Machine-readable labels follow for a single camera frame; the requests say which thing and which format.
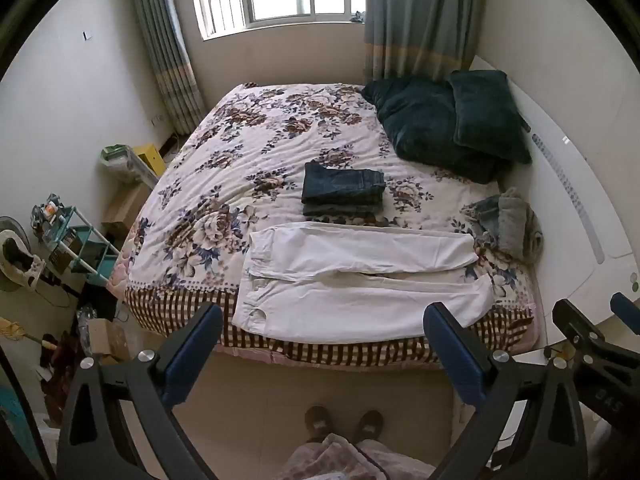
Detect brown cardboard box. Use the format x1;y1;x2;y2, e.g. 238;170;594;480
102;182;151;241

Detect grey-blue striped curtain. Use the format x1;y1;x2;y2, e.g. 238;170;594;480
364;0;485;83
127;0;207;135

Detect white headboard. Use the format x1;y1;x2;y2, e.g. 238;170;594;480
470;55;637;322

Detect grey fluffy garment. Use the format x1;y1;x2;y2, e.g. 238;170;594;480
495;187;544;264

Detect small dark green pillow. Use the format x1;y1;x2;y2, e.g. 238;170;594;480
447;70;532;165

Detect bed with floral quilt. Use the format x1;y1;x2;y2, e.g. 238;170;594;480
107;81;538;368

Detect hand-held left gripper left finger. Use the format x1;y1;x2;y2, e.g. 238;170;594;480
56;302;224;480

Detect yellow box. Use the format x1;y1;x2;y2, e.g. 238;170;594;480
132;144;166;177

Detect yellow broom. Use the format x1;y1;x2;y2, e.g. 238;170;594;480
0;317;58;351

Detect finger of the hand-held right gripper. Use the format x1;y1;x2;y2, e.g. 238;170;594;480
551;298;640;376
610;291;640;335

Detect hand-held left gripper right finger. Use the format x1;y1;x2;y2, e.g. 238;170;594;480
422;302;590;480

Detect folded dark blue jeans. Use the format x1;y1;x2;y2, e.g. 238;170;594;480
301;161;387;219

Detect person's fuzzy pajama legs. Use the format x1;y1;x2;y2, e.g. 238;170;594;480
277;434;436;480

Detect small open cardboard box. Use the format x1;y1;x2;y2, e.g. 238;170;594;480
87;319;132;362

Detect white pants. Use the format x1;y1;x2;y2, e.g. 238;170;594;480
231;223;496;346

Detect brown slipper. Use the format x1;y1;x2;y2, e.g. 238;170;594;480
352;410;385;445
305;406;333;443

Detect crumpled denim garment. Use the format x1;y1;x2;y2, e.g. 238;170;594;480
467;195;503;242

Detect clear green-lidded plastic container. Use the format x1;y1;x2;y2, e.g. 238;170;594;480
101;145;160;191

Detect large dark green pillow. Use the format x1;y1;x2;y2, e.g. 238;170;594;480
361;77;513;184

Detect teal shelf rack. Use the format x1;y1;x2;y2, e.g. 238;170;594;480
32;194;121;286

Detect white standing fan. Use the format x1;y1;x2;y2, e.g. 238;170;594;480
0;216;47;293

